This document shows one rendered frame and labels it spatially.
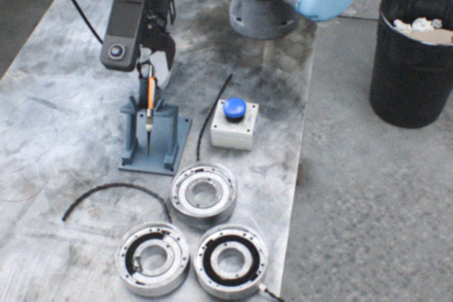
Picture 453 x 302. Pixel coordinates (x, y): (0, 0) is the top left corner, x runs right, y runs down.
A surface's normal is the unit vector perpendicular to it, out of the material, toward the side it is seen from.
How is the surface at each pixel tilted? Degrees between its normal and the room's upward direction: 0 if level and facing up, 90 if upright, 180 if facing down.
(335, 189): 0
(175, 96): 0
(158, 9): 0
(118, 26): 29
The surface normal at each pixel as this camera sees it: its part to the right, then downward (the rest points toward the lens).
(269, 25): 0.05, 0.51
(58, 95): -0.04, -0.66
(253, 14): -0.34, 0.48
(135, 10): -0.07, -0.22
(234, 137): -0.19, 0.74
